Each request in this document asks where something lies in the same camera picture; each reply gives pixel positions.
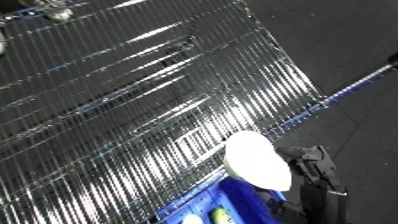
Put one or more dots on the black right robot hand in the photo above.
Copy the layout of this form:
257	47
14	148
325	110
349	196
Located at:
323	193

